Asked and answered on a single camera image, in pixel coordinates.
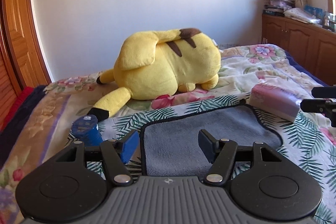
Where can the bottles on cabinet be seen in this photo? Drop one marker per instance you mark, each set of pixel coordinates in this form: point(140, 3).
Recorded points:
point(326, 19)

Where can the wall socket strip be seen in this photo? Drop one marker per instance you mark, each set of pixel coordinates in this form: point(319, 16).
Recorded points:
point(227, 45)

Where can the wooden room door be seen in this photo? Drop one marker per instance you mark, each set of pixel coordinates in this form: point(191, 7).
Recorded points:
point(21, 38)

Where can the red blanket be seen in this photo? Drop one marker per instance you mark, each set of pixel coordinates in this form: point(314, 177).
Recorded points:
point(16, 104)

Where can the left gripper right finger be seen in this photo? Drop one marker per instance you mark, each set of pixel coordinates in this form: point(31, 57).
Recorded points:
point(221, 154)

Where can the floral bed quilt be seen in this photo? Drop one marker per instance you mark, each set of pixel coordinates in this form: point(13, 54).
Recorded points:
point(48, 129)

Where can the purple and grey towel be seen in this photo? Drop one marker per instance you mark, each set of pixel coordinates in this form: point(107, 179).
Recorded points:
point(188, 145)

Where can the stack of folded linens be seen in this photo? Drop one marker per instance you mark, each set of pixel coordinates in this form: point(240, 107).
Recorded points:
point(277, 7)

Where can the yellow Pikachu plush toy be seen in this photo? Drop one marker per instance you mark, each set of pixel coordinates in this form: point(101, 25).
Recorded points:
point(159, 63)

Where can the slatted wooden wardrobe door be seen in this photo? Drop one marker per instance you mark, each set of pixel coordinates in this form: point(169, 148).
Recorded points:
point(9, 85)

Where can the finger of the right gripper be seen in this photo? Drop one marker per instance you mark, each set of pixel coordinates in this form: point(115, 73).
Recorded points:
point(324, 92)
point(325, 107)

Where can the low wooden cabinet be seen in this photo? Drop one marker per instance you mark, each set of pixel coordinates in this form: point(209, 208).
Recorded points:
point(311, 46)

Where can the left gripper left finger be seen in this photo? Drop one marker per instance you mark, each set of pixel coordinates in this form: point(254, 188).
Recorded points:
point(115, 155)

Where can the blue cup with lid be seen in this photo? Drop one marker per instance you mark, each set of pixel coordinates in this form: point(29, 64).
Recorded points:
point(86, 130)

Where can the pink tissue pack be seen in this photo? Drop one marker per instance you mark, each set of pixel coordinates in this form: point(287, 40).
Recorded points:
point(275, 100)

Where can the dark blue blanket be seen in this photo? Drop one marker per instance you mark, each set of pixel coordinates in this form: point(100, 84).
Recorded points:
point(11, 132)

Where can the white folded cloth bundle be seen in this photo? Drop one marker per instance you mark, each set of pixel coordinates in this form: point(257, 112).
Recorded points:
point(302, 16)

